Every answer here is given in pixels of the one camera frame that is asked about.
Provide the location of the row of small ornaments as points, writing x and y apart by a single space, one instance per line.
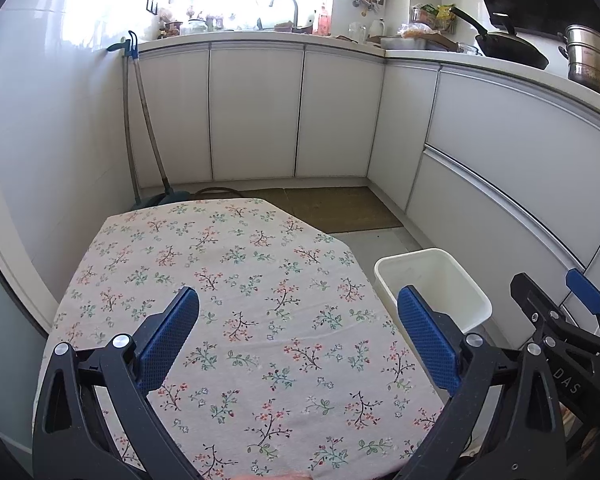
200 22

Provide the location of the white plastic bin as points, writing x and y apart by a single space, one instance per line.
430 270

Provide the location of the metal tray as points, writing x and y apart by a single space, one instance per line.
402 43

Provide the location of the floral tablecloth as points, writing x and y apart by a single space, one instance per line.
280 310

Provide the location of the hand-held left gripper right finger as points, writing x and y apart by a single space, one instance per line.
430 345

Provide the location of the red bottle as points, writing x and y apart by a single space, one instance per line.
323 22

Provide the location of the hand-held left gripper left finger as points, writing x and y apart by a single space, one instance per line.
167 340

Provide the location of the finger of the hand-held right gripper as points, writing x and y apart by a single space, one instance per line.
585 287
530 295

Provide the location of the brown floor mat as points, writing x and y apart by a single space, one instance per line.
330 210

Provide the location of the teal dustpan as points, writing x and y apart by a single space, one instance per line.
167 199

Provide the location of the pile of snack bags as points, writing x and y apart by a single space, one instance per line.
432 17

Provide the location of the black wok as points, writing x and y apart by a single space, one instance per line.
510 52

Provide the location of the stacked steel pot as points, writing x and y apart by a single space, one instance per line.
595 60

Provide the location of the glass door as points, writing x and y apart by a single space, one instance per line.
0 360

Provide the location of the glass cup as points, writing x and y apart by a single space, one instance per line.
357 33

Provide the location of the metal faucet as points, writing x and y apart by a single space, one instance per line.
295 12

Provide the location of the black hook rack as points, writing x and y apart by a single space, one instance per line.
150 6

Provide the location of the metal mop pole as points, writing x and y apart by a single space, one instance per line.
128 125
150 125

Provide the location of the wooden cutting board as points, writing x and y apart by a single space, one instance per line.
440 37

